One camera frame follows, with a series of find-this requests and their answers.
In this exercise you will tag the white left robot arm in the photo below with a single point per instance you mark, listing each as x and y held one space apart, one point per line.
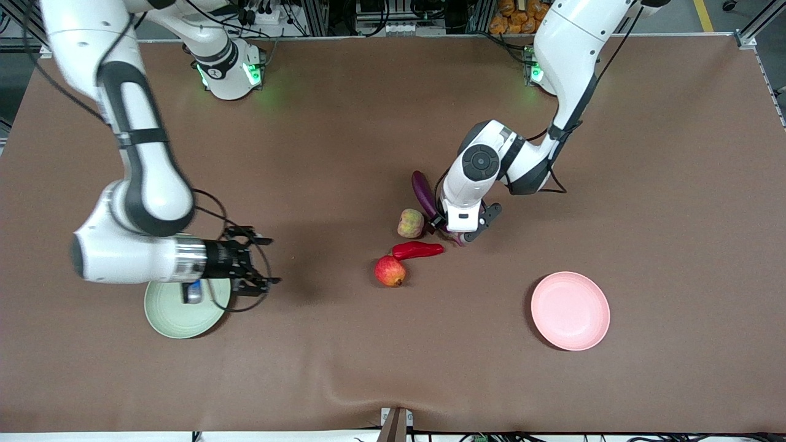
571 43

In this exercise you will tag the round pink plate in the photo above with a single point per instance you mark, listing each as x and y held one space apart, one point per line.
570 311

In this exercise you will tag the bag of orange fruits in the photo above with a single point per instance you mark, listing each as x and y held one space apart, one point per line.
513 18

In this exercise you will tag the aluminium frame profile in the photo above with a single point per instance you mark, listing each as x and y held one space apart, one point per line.
24 21
752 31

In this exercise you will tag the grey metal table bracket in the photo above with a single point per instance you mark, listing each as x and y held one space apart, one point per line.
396 430

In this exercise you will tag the red chili pepper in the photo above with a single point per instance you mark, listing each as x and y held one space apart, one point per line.
417 250

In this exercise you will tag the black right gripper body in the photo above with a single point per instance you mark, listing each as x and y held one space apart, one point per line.
220 259

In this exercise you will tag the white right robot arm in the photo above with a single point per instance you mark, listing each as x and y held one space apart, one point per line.
153 190

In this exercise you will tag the aluminium frame post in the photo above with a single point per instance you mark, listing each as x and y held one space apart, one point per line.
316 15
480 15

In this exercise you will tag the large table cover mat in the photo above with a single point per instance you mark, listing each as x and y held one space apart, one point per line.
338 135

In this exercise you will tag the pale yellow pink peach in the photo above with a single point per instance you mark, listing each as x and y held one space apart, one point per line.
411 223

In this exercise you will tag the long purple eggplant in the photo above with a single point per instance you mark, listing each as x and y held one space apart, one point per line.
422 187

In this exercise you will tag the white power strip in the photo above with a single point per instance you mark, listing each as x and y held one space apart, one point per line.
270 15

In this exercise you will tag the red yellow apple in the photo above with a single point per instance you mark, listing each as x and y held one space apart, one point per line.
390 271

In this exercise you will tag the round light green plate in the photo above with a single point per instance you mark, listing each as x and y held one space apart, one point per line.
178 322

